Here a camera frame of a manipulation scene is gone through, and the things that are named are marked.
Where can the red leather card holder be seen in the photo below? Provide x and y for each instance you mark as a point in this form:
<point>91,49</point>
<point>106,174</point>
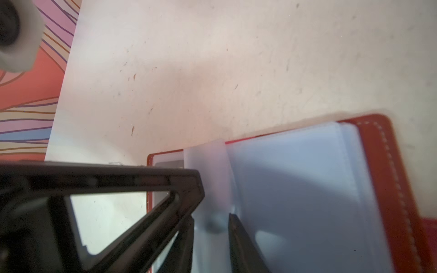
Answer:
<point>406,237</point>

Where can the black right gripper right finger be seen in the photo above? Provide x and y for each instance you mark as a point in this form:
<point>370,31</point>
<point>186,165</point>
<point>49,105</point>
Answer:
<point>243,254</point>

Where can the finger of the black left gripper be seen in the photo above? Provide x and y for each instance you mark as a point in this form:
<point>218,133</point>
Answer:
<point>138,248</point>

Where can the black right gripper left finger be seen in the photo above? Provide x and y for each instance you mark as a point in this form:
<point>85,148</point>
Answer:
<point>179,257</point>

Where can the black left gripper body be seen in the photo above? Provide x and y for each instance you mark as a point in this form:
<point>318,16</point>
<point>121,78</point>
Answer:
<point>39,233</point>

